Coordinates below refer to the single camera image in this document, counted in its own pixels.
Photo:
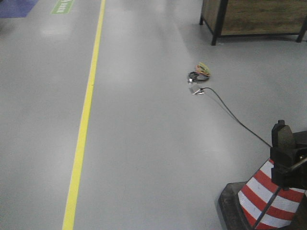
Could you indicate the right striped traffic cone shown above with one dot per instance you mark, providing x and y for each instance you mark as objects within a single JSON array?
[{"x": 259, "y": 204}]

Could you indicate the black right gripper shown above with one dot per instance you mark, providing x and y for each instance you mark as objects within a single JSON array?
[{"x": 296, "y": 175}]

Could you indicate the grey brake pad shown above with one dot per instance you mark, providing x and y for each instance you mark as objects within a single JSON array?
[{"x": 282, "y": 137}]

